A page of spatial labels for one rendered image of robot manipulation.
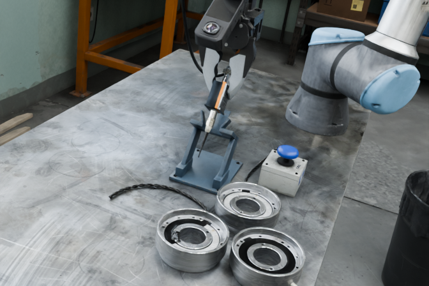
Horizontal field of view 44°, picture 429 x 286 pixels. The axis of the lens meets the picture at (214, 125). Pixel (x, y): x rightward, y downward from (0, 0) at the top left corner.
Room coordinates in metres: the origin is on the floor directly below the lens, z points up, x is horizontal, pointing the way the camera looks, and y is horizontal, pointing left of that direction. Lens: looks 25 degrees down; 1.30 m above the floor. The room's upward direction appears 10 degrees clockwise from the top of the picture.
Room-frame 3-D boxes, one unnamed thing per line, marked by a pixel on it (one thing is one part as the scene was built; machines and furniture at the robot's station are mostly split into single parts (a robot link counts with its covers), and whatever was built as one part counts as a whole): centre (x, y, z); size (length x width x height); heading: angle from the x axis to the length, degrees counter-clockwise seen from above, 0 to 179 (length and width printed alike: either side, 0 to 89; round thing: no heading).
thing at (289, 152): (0.86, -0.14, 0.85); 0.04 x 0.04 x 0.05
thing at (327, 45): (1.17, -0.25, 0.97); 0.13 x 0.12 x 0.14; 34
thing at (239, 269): (0.60, -0.10, 0.82); 0.10 x 0.10 x 0.04
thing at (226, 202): (0.72, -0.08, 0.82); 0.08 x 0.08 x 0.02
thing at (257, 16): (0.87, -0.01, 1.10); 0.09 x 0.08 x 0.12; 164
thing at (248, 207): (0.72, -0.08, 0.82); 0.10 x 0.10 x 0.04
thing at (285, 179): (0.86, -0.14, 0.82); 0.08 x 0.07 x 0.05; 163
